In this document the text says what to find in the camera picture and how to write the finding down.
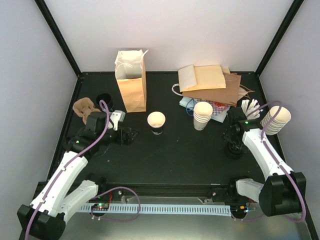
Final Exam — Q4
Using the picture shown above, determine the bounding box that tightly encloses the single white paper cup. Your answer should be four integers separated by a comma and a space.
147, 111, 166, 135

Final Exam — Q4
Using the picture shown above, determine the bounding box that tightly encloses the black printed paper cup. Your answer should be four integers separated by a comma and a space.
96, 93, 114, 112

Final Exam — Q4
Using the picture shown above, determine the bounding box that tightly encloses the orange paper bag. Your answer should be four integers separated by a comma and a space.
171, 64, 227, 96
114, 49, 147, 113

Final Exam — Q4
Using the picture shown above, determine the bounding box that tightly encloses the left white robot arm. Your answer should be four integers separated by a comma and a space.
17, 110, 138, 240

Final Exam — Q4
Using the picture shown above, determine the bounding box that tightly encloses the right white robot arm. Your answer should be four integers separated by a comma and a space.
223, 107, 307, 222

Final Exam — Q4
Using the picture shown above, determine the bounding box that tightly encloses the right black lid stack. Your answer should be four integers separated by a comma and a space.
224, 144, 244, 160

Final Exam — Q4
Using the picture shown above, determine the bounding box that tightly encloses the white paper cup stack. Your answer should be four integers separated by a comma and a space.
193, 101, 213, 131

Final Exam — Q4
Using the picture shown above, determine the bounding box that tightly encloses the brown kraft paper bag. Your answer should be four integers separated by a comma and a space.
182, 73, 254, 107

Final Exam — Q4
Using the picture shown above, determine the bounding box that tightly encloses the brown pulp cup carrier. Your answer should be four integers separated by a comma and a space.
72, 97, 101, 125

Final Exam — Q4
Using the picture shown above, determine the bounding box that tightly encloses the tilted paper cup stack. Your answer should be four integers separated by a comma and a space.
260, 106, 291, 136

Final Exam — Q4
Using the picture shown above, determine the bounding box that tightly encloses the small circuit board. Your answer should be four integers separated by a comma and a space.
91, 203, 109, 211

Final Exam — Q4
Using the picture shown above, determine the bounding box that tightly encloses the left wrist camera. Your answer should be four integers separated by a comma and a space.
108, 110, 126, 131

